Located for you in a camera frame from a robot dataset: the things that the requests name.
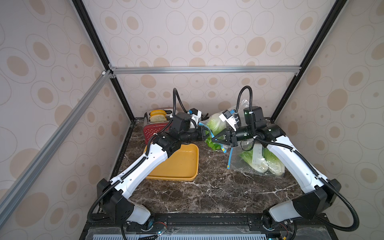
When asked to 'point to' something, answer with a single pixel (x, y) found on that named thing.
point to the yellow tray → (182, 166)
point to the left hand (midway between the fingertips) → (216, 132)
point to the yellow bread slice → (158, 112)
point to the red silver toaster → (150, 128)
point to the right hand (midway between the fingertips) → (217, 138)
